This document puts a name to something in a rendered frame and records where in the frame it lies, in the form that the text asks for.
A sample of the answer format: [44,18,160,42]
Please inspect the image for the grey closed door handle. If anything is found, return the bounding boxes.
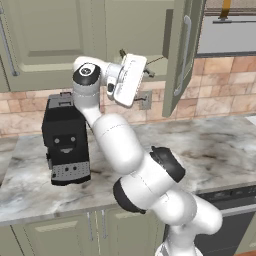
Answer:
[0,9,20,77]

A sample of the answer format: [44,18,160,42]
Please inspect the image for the grey range hood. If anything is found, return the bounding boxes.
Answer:
[196,0,256,58]

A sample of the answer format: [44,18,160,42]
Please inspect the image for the grey dishwasher handle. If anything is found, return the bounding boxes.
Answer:
[219,203,256,218]

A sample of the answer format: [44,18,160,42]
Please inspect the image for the green closed cabinet door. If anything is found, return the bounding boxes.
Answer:
[3,0,107,93]

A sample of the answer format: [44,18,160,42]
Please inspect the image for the green base cabinet run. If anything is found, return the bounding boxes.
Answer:
[235,223,256,256]

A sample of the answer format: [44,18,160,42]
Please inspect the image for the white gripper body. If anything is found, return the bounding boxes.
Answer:
[113,53,148,108]

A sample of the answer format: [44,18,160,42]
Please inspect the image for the black dishwasher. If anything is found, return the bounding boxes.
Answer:
[194,185,256,256]

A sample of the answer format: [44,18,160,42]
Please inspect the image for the green wall cabinet body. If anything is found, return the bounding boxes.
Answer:
[104,0,176,83]

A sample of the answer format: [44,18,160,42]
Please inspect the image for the orange hanging strip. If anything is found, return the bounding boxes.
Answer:
[220,0,232,18]

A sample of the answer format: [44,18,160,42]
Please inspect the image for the black coffee machine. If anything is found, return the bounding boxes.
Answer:
[41,92,92,187]

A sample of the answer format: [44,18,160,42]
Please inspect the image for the green open cabinet door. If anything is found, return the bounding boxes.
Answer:
[162,0,207,118]

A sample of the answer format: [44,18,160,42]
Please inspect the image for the grey open door handle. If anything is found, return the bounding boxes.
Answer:
[173,14,193,98]

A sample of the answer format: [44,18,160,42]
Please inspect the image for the grey wall outlet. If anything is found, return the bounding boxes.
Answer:
[139,90,154,111]

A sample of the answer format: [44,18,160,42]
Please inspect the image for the green base cabinet door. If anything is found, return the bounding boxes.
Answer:
[22,211,98,256]
[99,206,165,256]

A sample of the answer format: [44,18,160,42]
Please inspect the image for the grey base cabinet handle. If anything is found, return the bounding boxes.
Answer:
[100,209,109,240]
[86,211,95,242]

